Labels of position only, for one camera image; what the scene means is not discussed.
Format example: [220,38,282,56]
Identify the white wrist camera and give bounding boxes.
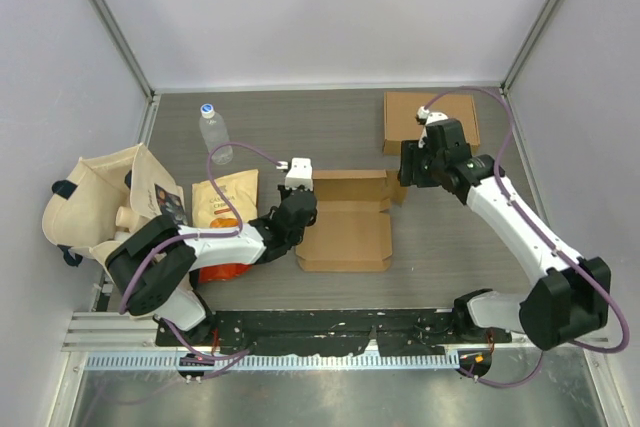
[416,106,448,148]
[276,157,314,191]

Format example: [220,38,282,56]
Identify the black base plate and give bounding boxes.
[182,309,512,357]

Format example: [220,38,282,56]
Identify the left aluminium frame post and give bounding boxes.
[88,0,160,145]

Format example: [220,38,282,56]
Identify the right aluminium frame post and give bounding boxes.
[500,0,564,96]

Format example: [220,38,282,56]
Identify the small cardboard box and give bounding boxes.
[295,170,406,273]

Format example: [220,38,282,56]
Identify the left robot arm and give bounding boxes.
[105,186,317,346]

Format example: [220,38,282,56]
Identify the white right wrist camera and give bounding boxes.
[416,106,448,148]

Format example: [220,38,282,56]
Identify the beige canvas tote bag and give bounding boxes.
[42,144,188,292]

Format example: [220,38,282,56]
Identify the slotted cable duct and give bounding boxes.
[84,351,459,371]

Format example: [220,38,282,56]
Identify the large brown cardboard box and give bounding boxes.
[382,91,482,157]

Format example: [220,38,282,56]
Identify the beige bottle in tote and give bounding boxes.
[115,207,139,232]

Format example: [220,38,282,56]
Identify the cassava chips bag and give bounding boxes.
[192,169,259,283]

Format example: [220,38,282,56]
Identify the aluminium frame post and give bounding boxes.
[500,0,564,96]
[88,0,160,145]

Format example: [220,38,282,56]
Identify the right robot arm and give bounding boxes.
[398,113,611,351]

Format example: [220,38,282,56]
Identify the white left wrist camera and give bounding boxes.
[276,157,314,191]

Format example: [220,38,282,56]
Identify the clear plastic water bottle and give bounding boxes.
[199,103,233,165]

